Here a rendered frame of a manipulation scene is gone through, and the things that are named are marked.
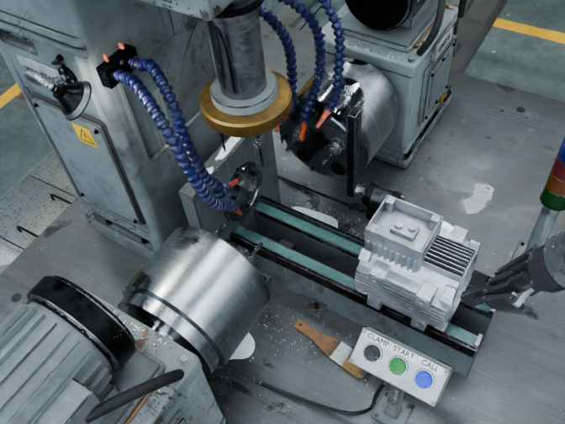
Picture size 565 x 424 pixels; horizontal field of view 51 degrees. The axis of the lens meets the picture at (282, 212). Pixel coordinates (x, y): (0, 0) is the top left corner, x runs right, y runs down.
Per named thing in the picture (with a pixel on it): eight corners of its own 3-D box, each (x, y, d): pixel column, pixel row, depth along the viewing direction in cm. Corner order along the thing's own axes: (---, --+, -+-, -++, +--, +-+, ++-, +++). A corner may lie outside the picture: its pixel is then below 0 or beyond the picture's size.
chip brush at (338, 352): (289, 331, 142) (289, 329, 141) (303, 316, 144) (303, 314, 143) (361, 381, 133) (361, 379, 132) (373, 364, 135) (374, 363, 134)
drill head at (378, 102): (266, 180, 157) (255, 108, 138) (340, 90, 178) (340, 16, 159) (350, 215, 148) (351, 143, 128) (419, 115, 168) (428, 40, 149)
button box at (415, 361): (353, 360, 114) (346, 362, 109) (368, 325, 114) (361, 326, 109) (438, 404, 108) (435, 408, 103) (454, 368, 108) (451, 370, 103)
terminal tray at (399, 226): (362, 251, 122) (363, 229, 116) (386, 214, 127) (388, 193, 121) (417, 275, 117) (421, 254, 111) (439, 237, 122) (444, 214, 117)
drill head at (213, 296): (92, 390, 124) (45, 334, 105) (198, 262, 142) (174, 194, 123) (186, 454, 114) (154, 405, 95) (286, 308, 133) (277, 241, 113)
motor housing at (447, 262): (352, 304, 131) (353, 255, 117) (390, 243, 141) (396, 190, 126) (438, 347, 124) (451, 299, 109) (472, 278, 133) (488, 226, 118)
